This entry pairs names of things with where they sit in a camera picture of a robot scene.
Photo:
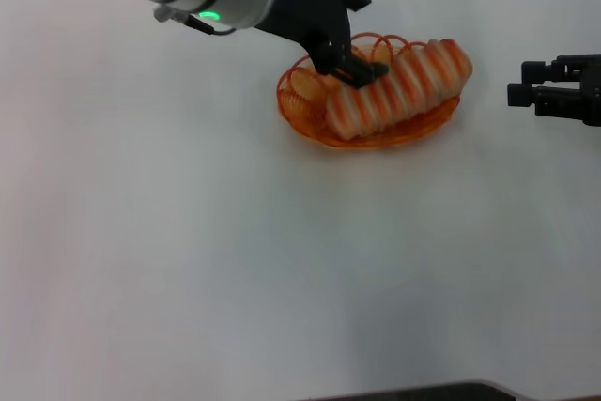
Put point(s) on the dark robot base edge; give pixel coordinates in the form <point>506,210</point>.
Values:
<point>413,391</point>

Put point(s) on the orange white striped bread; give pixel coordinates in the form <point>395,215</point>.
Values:
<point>399,86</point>

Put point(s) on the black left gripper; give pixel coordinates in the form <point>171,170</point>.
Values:
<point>305,11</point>

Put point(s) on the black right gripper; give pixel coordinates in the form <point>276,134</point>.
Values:
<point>592,91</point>

